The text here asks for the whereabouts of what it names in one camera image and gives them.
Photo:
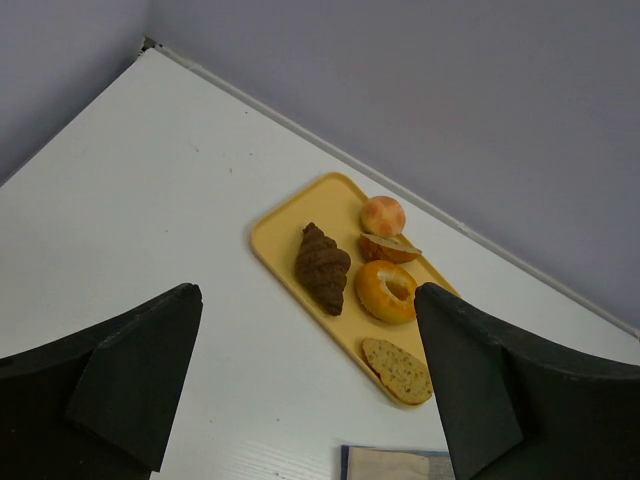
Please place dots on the blue beige placemat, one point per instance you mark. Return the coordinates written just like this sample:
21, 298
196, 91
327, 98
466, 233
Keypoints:
368, 463

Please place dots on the round pink bread roll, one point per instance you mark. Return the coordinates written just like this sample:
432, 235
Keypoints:
383, 216

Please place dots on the orange bagel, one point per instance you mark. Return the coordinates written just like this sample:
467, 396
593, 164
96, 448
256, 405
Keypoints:
387, 291

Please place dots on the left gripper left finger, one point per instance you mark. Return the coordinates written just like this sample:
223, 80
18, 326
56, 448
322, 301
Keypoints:
100, 403

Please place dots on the seeded bread slice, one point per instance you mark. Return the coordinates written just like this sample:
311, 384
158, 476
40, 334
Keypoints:
406, 377

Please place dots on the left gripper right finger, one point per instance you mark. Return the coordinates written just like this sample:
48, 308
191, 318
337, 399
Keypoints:
514, 405

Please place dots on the yellow tray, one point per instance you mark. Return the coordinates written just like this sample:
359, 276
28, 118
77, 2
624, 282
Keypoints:
334, 203

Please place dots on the halved brown bread wedge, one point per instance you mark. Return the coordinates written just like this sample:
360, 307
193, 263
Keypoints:
374, 248

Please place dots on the chocolate croissant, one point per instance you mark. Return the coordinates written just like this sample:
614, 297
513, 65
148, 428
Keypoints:
321, 267

